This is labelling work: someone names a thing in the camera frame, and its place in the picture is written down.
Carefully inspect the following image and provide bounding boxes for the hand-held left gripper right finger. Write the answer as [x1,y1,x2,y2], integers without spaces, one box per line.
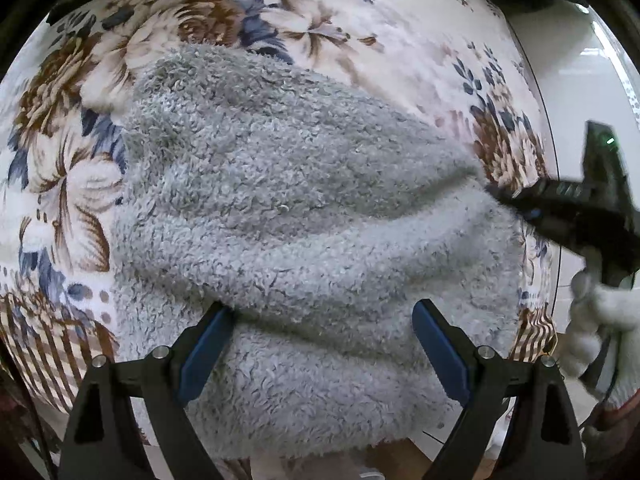
[412,298,586,480]

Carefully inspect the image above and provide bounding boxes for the floral printed blanket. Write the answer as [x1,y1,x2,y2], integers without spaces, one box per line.
[0,0,562,480]

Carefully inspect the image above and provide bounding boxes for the person's right forearm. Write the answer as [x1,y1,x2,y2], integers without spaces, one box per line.
[582,400,640,467]

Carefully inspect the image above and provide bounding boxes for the brown wooden furniture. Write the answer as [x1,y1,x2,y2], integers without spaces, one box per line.
[364,437,447,480]

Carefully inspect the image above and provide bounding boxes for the grey fleece pants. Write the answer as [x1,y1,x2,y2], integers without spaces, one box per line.
[107,42,524,461]

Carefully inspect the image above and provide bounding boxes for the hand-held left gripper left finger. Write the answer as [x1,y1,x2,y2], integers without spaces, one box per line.
[59,302,235,480]

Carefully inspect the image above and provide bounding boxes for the person's right hand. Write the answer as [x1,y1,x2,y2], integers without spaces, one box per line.
[557,267,640,411]

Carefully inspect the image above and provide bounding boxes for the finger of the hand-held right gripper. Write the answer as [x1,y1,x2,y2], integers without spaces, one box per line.
[518,205,551,227]
[483,182,545,207]

